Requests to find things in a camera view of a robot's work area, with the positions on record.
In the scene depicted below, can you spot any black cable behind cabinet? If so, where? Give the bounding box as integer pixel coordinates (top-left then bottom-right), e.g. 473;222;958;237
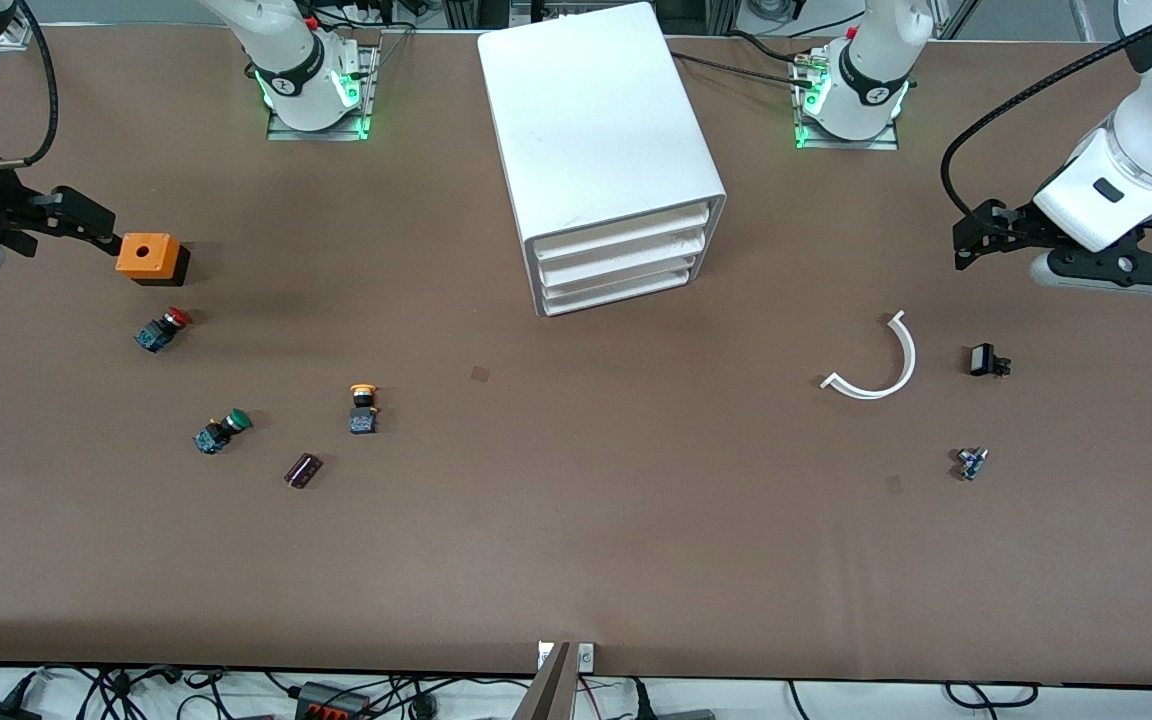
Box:
671;28;827;93

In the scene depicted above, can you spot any white curved plastic strip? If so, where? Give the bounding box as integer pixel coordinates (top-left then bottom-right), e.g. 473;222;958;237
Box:
820;310;918;401

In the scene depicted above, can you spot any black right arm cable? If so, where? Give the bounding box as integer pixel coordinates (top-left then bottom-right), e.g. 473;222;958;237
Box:
0;0;60;169

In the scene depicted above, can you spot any black looped floor cable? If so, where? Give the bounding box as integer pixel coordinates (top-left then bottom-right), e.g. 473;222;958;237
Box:
944;681;1040;711

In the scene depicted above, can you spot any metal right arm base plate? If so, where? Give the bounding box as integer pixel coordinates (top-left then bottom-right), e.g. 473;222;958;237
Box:
266;42;378;142

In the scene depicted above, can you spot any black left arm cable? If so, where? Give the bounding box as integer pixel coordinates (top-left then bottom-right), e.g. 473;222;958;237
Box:
940;5;1152;219

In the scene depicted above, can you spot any yellow push button switch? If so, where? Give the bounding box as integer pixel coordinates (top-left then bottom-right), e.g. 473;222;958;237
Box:
349;384;383;436

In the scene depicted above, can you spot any orange button enclosure box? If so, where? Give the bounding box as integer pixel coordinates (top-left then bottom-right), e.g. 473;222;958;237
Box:
115;232;191;288

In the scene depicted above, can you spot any red push button switch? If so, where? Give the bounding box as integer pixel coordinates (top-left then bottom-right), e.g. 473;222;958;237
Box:
134;307;193;354

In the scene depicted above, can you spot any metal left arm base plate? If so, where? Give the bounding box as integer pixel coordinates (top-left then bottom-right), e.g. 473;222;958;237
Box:
794;50;900;152

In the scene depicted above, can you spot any brown camera stand post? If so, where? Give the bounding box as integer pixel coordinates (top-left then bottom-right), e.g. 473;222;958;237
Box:
513;642;573;720

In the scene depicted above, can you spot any green push button switch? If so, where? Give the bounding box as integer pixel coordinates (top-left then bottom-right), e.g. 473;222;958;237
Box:
194;408;254;456

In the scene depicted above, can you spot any black power strip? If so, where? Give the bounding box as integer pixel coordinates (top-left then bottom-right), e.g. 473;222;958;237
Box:
294;681;373;720

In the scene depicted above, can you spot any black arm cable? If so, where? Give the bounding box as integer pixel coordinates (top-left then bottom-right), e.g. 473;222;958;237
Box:
940;5;1152;219
0;0;60;169

